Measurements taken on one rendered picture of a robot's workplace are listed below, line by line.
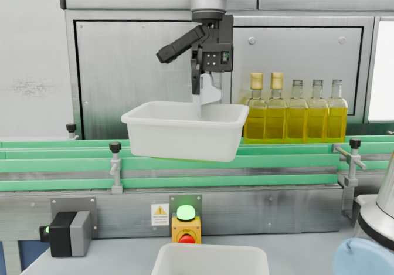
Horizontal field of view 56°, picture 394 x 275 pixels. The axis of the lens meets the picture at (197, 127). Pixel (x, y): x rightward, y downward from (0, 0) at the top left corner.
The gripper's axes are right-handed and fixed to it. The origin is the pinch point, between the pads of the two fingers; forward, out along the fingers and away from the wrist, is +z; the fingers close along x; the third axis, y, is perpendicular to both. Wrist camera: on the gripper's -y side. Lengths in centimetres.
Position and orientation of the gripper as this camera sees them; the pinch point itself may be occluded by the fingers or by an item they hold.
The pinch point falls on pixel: (197, 111)
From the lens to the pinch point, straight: 79.6
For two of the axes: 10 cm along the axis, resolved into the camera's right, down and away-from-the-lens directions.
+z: -0.2, 9.9, 1.3
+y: 9.9, 0.4, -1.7
